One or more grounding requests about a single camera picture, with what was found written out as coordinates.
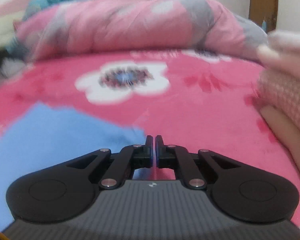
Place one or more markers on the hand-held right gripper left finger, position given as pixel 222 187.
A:
pixel 149 150

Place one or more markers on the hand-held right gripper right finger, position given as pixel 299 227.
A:
pixel 160 150

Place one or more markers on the blue t-shirt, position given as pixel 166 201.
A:
pixel 52 142

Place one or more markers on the stack of folded pink clothes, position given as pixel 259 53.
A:
pixel 285 60

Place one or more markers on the pink floral fleece blanket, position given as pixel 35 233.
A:
pixel 190 105

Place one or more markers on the beige folded cloth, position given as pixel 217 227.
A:
pixel 282 135

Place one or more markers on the pink grey floral quilt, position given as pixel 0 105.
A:
pixel 127 25

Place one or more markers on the pink checked folded cloth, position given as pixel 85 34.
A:
pixel 287 97

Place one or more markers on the white folded cloth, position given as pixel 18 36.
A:
pixel 290 38

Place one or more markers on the brown wooden door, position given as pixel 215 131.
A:
pixel 262 0

